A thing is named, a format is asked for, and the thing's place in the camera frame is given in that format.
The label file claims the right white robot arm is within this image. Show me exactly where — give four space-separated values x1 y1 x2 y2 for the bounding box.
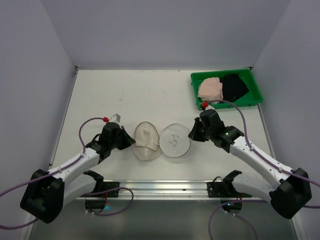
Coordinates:
188 108 312 219

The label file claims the aluminium mounting rail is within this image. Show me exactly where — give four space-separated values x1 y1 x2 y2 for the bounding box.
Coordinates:
65 176 274 203

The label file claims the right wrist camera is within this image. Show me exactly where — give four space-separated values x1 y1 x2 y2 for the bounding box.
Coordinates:
201 101 216 111

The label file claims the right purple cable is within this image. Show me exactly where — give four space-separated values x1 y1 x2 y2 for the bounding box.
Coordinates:
208 99 320 240

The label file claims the white mesh laundry bag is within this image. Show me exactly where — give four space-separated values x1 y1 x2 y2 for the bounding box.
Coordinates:
132 121 191 162

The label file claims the pink beige bra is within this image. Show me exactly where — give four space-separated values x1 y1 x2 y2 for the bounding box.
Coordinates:
197 77 223 102

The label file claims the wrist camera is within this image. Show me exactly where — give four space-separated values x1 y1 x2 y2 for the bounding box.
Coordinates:
102 113 121 125
201 101 216 111

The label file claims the black bra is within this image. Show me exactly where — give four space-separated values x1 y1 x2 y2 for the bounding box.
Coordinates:
219 73 249 102

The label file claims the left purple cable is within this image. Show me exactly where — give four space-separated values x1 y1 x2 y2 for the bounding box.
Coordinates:
0 116 135 230

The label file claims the green plastic tray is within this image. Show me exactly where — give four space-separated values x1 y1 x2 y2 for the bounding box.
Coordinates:
190 68 264 110

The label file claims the purple cable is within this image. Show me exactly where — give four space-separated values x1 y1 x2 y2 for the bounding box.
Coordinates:
208 99 320 240
0 116 135 230

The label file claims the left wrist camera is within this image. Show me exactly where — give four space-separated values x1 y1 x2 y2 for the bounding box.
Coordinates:
102 113 121 125

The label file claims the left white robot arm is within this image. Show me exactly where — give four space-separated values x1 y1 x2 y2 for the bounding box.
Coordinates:
20 122 135 224

